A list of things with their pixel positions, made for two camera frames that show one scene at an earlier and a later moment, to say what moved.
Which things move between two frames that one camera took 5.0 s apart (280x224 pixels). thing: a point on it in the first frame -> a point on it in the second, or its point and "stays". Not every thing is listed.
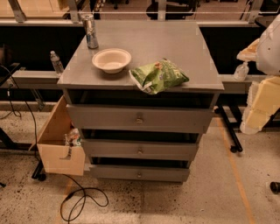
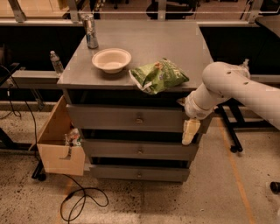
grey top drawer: (141, 118) stays
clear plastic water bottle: (57, 65) stays
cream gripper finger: (248, 53) -> (182, 101)
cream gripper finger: (263, 99) -> (191, 127)
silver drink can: (91, 31) stays
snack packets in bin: (73, 137) stays
